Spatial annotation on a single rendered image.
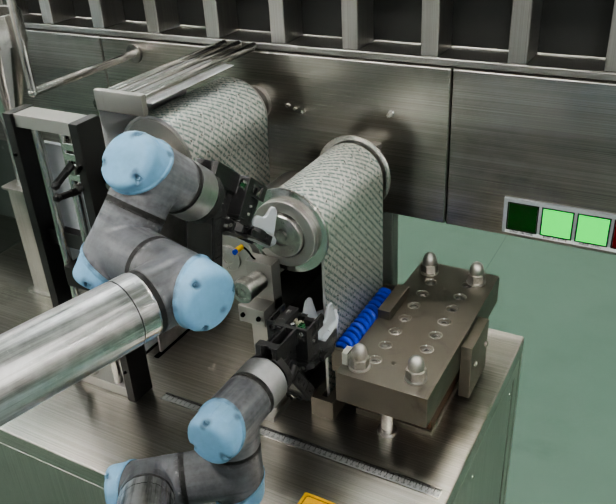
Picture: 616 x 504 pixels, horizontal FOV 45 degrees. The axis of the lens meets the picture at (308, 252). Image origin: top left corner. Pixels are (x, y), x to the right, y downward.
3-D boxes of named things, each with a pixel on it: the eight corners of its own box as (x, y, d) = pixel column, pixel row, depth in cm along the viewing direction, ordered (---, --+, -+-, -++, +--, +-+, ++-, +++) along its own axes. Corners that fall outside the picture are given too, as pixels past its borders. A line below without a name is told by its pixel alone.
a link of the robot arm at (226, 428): (187, 460, 100) (178, 412, 96) (231, 410, 109) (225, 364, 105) (235, 479, 97) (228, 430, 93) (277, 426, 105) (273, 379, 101)
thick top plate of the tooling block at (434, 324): (336, 400, 124) (335, 371, 121) (421, 284, 154) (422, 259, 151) (426, 428, 117) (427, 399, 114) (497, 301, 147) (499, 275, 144)
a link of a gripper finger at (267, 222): (297, 217, 114) (265, 199, 107) (286, 253, 114) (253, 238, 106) (281, 214, 116) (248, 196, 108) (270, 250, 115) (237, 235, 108)
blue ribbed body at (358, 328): (331, 358, 127) (330, 342, 126) (380, 296, 143) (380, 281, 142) (349, 364, 126) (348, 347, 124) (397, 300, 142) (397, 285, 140)
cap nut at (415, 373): (400, 382, 118) (401, 359, 116) (409, 368, 121) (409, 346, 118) (422, 388, 116) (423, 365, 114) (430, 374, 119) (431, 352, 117)
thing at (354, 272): (325, 355, 127) (321, 262, 118) (380, 288, 144) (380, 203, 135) (328, 355, 126) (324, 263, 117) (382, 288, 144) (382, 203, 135)
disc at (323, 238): (250, 260, 124) (244, 180, 117) (251, 259, 125) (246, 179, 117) (328, 281, 118) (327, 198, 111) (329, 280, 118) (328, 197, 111)
